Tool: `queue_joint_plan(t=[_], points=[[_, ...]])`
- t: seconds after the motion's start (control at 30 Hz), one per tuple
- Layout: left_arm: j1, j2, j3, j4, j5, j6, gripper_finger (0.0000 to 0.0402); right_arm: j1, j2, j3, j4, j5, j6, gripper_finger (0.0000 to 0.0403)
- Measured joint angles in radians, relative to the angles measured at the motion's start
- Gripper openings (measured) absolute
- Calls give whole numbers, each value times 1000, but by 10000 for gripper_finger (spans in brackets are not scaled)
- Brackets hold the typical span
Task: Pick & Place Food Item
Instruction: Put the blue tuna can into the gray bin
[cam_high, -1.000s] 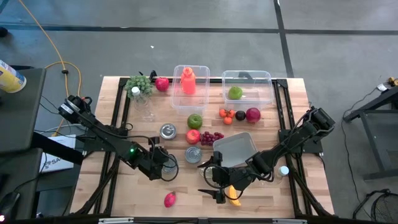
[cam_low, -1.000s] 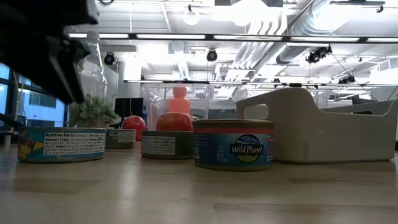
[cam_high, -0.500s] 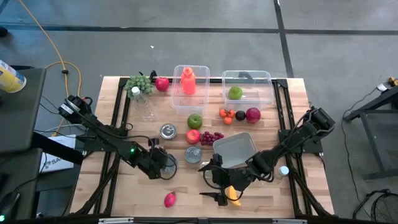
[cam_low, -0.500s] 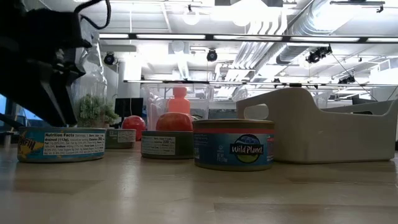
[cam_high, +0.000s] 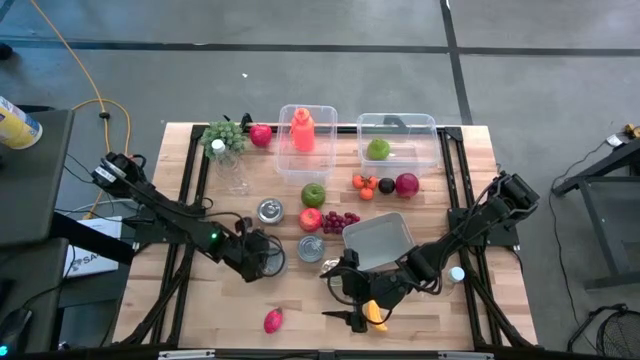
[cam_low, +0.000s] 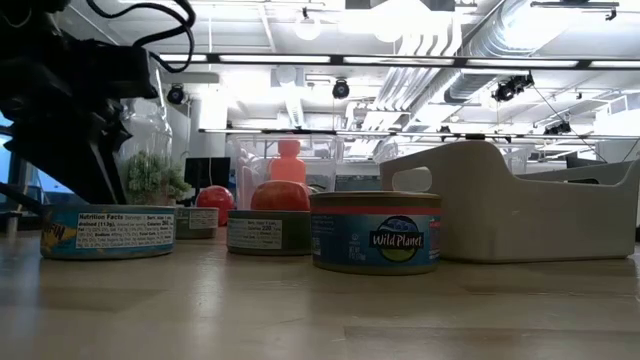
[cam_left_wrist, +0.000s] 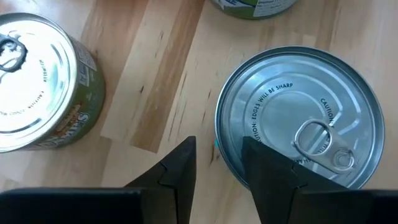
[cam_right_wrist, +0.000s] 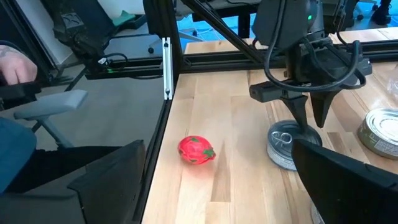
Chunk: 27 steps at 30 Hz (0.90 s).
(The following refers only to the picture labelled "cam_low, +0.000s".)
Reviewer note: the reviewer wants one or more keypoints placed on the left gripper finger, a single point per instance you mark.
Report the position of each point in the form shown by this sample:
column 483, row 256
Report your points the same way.
column 112, row 180
column 75, row 170

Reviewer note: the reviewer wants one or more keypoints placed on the blue yellow label tin can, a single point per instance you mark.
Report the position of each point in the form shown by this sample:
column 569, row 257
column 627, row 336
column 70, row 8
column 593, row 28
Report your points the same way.
column 107, row 232

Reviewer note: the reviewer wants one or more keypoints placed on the small silver tin can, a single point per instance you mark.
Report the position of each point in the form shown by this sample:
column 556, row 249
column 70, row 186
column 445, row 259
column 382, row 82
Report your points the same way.
column 197, row 222

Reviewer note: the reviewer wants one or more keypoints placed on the green label tin can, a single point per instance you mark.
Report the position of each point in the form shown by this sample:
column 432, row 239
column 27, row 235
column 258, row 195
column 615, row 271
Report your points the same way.
column 270, row 232

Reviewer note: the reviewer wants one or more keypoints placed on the red apple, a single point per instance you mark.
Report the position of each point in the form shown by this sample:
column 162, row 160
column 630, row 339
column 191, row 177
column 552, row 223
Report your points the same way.
column 280, row 196

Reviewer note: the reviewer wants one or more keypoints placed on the orange plastic bottle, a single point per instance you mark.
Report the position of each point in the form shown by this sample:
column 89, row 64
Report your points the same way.
column 287, row 167

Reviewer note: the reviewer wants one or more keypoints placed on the gold lid tuna can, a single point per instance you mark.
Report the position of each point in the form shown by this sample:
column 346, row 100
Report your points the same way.
column 375, row 235

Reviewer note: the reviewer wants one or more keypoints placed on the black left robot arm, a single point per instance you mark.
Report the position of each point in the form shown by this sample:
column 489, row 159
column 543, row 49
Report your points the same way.
column 30, row 20

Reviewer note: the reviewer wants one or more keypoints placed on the small green potted plant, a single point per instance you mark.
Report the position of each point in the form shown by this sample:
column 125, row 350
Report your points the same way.
column 150, row 177

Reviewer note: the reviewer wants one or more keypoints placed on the black computer monitor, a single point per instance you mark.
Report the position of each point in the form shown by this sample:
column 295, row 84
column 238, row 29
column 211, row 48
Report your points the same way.
column 207, row 172

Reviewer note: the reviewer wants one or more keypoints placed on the red pomegranate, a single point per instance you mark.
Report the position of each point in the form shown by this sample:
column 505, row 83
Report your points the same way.
column 216, row 196

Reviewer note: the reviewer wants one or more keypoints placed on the black ceiling spotlight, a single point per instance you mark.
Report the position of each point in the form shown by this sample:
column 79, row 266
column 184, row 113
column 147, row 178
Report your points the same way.
column 557, row 128
column 176, row 94
column 511, row 87
column 341, row 89

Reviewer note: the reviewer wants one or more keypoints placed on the long ceiling light strip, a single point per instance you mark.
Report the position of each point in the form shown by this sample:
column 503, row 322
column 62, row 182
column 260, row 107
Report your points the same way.
column 275, row 58
column 250, row 131

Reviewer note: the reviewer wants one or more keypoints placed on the clear plastic bin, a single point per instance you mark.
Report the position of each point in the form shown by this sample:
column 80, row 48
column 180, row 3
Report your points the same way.
column 325, row 165
column 515, row 159

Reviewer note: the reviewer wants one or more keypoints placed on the round white ceiling lamp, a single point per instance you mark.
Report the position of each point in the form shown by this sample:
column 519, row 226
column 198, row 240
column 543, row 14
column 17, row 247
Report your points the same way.
column 307, row 29

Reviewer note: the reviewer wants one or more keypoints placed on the silver ventilation duct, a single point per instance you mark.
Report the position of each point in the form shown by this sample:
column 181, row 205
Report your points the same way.
column 500, row 35

